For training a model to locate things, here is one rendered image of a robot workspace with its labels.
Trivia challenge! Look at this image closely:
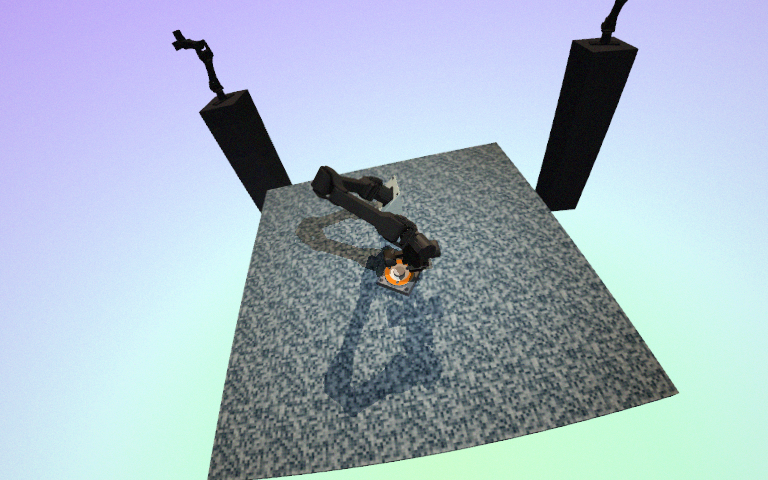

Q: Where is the orange round plate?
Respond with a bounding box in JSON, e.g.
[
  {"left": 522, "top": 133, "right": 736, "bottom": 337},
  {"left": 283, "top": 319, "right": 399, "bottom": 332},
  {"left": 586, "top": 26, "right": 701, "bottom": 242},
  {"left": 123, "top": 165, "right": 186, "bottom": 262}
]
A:
[{"left": 385, "top": 260, "right": 414, "bottom": 286}]

